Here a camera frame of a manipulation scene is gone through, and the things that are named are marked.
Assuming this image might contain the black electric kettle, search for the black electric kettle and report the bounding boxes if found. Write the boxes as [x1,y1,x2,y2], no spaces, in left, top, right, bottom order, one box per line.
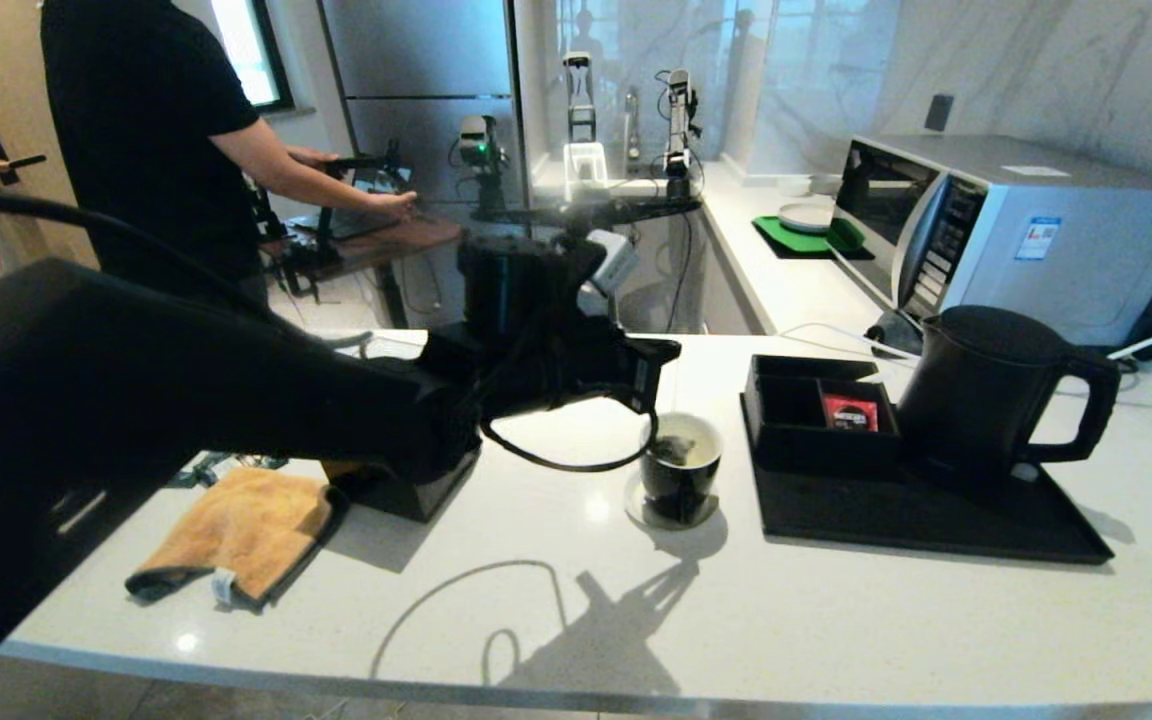
[896,305,1125,491]

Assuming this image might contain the white round saucer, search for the white round saucer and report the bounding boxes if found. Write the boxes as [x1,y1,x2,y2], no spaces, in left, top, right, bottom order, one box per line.
[624,472,721,531]

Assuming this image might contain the black mug white inside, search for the black mug white inside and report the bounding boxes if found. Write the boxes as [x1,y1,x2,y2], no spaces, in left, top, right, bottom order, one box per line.
[639,411,725,523]

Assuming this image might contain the grey kitchen base cabinet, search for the grey kitchen base cabinet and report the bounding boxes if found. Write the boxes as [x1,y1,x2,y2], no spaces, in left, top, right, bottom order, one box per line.
[701,205,775,336]

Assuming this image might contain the black cube tissue box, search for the black cube tissue box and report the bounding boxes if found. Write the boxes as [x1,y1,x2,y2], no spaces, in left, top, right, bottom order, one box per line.
[324,440,484,523]

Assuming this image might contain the brown wooden desk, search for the brown wooden desk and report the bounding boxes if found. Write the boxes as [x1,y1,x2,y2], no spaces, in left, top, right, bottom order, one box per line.
[281,215,470,329]

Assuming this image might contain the black compartment sachet box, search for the black compartment sachet box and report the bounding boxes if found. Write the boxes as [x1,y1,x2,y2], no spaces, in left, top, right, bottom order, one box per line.
[744,355,905,479]

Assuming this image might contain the green mat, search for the green mat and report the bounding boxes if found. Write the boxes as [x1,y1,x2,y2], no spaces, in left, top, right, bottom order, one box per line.
[753,214,874,261]

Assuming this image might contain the open laptop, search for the open laptop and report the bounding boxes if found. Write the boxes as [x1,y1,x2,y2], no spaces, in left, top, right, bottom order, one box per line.
[321,160,414,241]

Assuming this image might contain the red coffee sachet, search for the red coffee sachet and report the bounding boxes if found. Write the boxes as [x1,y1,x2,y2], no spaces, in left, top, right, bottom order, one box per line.
[825,393,883,434]

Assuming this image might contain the white plate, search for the white plate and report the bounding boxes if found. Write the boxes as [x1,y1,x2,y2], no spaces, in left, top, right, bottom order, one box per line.
[778,201,837,235]

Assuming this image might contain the black rectangular serving tray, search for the black rectangular serving tray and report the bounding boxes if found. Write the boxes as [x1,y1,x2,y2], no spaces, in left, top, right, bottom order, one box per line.
[742,400,1118,567]

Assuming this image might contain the grey refrigerator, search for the grey refrigerator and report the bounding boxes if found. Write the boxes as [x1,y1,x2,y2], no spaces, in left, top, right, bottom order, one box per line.
[319,0,537,331]

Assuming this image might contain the orange microfibre cloth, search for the orange microfibre cloth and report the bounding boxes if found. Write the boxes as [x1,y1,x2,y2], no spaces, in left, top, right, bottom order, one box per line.
[126,467,350,611]

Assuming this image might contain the dark framed window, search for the dark framed window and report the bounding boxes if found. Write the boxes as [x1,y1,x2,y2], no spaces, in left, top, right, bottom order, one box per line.
[211,0,297,113]

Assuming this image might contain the silver microwave oven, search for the silver microwave oven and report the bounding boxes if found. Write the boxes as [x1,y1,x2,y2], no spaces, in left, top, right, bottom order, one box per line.
[829,135,1152,346]

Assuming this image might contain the person in black shirt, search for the person in black shirt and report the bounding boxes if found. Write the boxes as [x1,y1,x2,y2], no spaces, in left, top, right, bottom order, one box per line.
[40,0,420,313]

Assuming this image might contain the left wrist camera housing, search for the left wrist camera housing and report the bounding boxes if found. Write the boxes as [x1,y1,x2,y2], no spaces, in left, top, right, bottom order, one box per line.
[576,228,640,319]

